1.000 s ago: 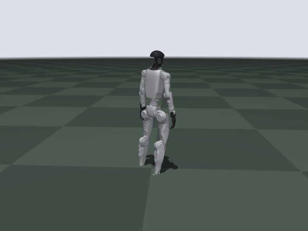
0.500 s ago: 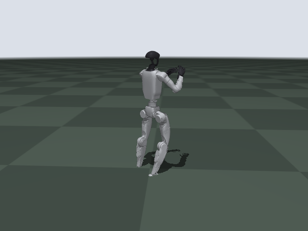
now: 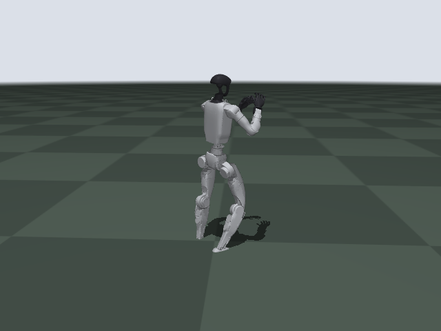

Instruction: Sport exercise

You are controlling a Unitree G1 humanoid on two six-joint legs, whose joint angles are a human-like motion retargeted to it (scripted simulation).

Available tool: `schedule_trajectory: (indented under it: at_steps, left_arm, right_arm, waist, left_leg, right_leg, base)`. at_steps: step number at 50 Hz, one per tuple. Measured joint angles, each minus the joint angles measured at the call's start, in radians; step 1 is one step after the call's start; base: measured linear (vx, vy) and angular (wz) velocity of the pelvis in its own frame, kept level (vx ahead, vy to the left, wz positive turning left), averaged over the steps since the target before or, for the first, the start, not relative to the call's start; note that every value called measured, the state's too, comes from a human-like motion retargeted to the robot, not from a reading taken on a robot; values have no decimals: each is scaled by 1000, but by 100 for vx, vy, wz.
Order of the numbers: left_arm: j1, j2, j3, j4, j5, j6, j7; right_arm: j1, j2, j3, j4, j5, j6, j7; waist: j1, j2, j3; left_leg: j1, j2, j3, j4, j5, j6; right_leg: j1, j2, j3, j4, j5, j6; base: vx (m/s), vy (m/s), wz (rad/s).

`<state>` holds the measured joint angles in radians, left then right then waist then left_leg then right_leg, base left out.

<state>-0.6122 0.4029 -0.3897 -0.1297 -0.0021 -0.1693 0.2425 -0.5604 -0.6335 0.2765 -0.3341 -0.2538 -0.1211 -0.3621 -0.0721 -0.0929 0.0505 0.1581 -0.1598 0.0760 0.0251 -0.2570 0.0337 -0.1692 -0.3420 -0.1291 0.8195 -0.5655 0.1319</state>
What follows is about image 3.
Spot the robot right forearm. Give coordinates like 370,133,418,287
251,108,262,132

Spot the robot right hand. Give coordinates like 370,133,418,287
251,92,265,114

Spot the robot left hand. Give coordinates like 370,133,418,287
238,96,254,112

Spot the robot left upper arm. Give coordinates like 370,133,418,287
201,100,209,111

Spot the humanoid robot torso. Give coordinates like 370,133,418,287
204,97,232,171

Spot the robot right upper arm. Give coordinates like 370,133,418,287
223,105,257,136

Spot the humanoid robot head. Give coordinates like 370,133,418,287
210,74,232,103

